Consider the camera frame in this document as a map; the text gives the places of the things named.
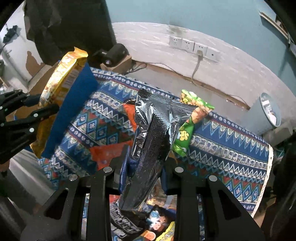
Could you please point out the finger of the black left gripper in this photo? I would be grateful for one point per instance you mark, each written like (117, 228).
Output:
(11, 101)
(19, 134)

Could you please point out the black cylindrical device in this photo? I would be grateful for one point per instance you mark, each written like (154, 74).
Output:
(111, 57)

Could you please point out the white wall socket strip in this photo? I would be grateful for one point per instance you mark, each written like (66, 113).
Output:
(194, 48)

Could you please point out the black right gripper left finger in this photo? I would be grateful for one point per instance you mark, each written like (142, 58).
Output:
(61, 217)

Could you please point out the black printed snack packet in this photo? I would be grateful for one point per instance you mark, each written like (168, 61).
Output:
(124, 225)

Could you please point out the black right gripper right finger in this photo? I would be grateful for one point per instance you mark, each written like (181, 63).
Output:
(224, 217)

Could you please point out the orange squid snack bag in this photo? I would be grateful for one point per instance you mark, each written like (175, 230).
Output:
(102, 155)

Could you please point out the black hanging cloth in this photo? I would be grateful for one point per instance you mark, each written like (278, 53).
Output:
(58, 27)

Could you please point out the yellow snack bag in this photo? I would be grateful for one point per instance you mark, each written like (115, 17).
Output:
(55, 92)

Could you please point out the blue patterned tablecloth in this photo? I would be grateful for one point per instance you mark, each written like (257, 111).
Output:
(240, 159)

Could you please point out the grey waste bin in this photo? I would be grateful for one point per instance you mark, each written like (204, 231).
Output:
(263, 116)

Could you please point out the small cardboard box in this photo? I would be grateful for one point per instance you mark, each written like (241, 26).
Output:
(121, 67)

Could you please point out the silver foil snack bag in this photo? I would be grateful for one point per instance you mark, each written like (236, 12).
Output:
(158, 121)

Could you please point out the green peanut snack bag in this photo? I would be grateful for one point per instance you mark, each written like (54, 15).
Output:
(201, 110)

